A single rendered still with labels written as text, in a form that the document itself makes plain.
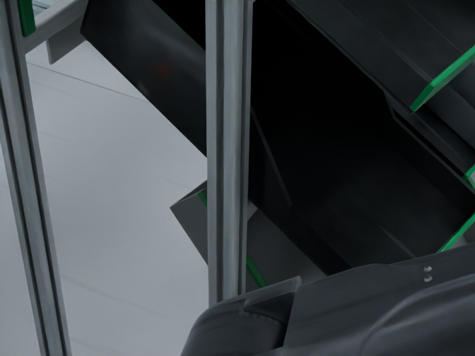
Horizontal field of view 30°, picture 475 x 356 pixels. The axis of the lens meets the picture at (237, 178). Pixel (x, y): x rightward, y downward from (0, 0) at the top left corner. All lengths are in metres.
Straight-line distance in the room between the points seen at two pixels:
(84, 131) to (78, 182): 0.12
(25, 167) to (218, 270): 0.16
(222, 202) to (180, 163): 0.67
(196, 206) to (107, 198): 0.56
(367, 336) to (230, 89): 0.23
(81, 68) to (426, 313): 1.18
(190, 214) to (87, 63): 0.85
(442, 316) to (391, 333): 0.02
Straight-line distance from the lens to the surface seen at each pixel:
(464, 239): 0.88
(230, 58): 0.49
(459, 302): 0.31
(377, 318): 0.31
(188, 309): 1.02
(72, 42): 0.68
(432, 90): 0.46
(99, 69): 1.44
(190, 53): 0.55
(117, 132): 1.30
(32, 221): 0.68
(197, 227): 0.64
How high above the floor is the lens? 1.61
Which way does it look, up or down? 38 degrees down
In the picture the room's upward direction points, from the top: 1 degrees clockwise
